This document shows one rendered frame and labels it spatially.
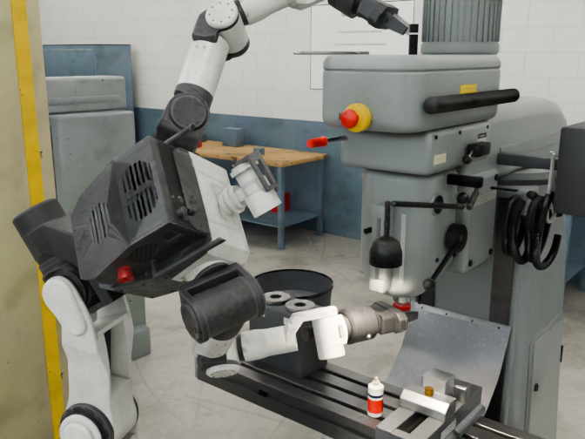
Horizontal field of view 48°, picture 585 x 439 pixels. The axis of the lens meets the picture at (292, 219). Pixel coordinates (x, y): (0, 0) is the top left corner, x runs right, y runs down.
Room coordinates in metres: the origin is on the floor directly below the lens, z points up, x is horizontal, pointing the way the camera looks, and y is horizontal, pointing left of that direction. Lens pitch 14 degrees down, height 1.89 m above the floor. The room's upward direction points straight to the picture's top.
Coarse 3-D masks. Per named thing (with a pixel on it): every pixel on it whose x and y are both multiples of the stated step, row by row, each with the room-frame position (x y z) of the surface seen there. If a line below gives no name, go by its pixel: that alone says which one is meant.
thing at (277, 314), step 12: (276, 300) 1.88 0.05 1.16; (288, 300) 1.89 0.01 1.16; (300, 300) 1.88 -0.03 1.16; (276, 312) 1.83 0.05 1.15; (288, 312) 1.82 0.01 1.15; (252, 324) 1.89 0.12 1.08; (264, 324) 1.86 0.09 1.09; (276, 324) 1.83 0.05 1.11; (312, 324) 1.79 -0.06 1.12; (300, 336) 1.76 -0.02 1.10; (300, 348) 1.76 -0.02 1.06; (312, 348) 1.79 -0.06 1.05; (264, 360) 1.86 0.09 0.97; (276, 360) 1.83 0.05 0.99; (288, 360) 1.79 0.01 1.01; (300, 360) 1.76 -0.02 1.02; (312, 360) 1.79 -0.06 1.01; (324, 360) 1.84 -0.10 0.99; (288, 372) 1.79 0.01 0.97; (300, 372) 1.76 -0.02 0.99; (312, 372) 1.79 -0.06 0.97
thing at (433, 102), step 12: (444, 96) 1.38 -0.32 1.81; (456, 96) 1.41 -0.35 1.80; (468, 96) 1.45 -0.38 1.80; (480, 96) 1.50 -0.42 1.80; (492, 96) 1.55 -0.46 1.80; (504, 96) 1.60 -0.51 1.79; (516, 96) 1.67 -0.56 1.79; (432, 108) 1.34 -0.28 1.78; (444, 108) 1.36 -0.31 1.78; (456, 108) 1.41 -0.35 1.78; (468, 108) 1.47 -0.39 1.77
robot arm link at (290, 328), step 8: (304, 312) 1.46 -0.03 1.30; (312, 312) 1.45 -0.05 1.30; (320, 312) 1.45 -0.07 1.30; (328, 312) 1.45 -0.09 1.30; (336, 312) 1.47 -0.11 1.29; (288, 320) 1.47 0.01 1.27; (296, 320) 1.45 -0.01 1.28; (304, 320) 1.45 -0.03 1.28; (312, 320) 1.45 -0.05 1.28; (288, 328) 1.44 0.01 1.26; (296, 328) 1.44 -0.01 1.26; (288, 336) 1.44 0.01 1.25; (288, 344) 1.43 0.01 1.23; (296, 344) 1.44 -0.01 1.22; (288, 352) 1.45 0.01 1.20
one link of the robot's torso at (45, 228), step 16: (32, 208) 1.45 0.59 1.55; (48, 208) 1.47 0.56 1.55; (16, 224) 1.46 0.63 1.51; (32, 224) 1.44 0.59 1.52; (48, 224) 1.42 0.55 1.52; (64, 224) 1.44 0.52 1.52; (32, 240) 1.43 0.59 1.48; (48, 240) 1.42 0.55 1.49; (64, 240) 1.40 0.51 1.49; (48, 256) 1.43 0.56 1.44; (64, 256) 1.40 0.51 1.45; (96, 288) 1.38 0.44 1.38
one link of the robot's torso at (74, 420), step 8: (136, 400) 1.52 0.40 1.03; (72, 416) 1.38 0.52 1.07; (80, 416) 1.38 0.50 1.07; (64, 424) 1.39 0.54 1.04; (72, 424) 1.37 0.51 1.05; (80, 424) 1.37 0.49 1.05; (88, 424) 1.37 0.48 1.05; (136, 424) 1.52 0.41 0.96; (64, 432) 1.38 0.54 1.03; (72, 432) 1.37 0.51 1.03; (80, 432) 1.36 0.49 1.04; (88, 432) 1.36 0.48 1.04; (96, 432) 1.36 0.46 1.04; (128, 432) 1.53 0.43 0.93; (136, 432) 1.52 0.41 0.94
